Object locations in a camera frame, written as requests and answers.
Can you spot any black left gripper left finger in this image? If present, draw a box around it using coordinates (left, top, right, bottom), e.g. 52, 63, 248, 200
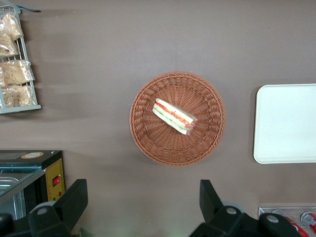
28, 179, 88, 237

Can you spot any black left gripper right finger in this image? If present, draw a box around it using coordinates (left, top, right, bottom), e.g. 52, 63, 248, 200
189, 179, 258, 237

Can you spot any triangle sandwich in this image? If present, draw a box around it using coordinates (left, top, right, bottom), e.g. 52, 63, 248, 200
152, 98, 198, 136

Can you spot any empty brown wicker basket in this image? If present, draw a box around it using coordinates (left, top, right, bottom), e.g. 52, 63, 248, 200
129, 71, 227, 166

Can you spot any tray of packaged snacks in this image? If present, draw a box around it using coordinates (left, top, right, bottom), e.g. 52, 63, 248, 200
0, 6, 42, 115

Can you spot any beige plastic tray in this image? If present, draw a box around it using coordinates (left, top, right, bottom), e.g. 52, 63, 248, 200
253, 83, 316, 164

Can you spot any black food warmer cabinet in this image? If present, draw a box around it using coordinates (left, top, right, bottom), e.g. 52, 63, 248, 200
0, 150, 66, 220

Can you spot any clear acrylic bottle rack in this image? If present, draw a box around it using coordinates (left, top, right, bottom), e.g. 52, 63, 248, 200
258, 206, 316, 237

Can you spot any steel food pan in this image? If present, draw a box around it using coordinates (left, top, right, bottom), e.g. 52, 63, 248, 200
0, 172, 38, 198

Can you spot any red soda bottle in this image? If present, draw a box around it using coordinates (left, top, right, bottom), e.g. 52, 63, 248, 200
273, 209, 308, 237
300, 211, 316, 227

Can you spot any clear bag of crackers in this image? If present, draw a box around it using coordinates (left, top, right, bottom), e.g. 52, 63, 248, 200
1, 85, 35, 108
0, 37, 20, 58
0, 60, 35, 87
0, 12, 24, 41

